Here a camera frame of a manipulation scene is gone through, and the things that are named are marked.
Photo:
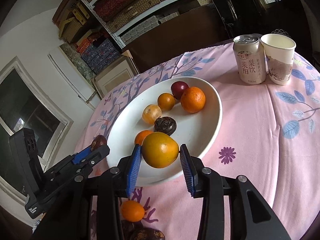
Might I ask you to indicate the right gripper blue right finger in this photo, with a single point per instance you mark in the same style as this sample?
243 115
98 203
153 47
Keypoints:
189 170

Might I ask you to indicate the pink printed tablecloth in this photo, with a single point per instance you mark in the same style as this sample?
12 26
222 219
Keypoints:
269 133

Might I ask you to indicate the white door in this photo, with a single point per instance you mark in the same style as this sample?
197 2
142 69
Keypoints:
73 77

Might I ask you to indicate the orange tangerine on plate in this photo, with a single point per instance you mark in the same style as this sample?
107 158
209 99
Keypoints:
193 100

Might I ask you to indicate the white paper cup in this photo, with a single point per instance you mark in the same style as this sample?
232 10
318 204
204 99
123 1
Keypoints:
279 51

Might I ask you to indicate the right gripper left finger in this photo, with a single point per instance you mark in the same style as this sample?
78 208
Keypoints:
132 169

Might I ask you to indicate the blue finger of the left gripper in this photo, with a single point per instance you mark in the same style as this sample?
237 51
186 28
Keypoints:
78 157
93 159

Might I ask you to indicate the orange tangerine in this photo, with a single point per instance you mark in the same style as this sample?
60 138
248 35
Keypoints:
141 136
132 211
193 100

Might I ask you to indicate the window with white frame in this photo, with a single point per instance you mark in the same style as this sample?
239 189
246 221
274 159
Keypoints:
25 105

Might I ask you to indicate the blue patterned boxes stack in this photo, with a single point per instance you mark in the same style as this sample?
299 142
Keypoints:
99 54

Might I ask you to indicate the white oval plate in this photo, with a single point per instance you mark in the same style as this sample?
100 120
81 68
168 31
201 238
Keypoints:
197 130

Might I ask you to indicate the red plum on plate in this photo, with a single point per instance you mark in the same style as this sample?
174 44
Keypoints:
178 88

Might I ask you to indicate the pale yellow fruit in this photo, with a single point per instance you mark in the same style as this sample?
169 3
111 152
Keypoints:
151 113

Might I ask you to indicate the dark brown cabinet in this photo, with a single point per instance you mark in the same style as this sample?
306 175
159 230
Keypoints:
197 29

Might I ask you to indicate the orange tangerine behind finger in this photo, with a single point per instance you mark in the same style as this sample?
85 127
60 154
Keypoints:
132 211

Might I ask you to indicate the white metal shelf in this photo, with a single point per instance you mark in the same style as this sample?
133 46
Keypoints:
133 13

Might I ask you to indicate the small yellow tangerine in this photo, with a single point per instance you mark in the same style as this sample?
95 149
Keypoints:
166 101

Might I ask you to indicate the white beverage can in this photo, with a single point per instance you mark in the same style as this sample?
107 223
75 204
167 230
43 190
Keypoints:
250 58

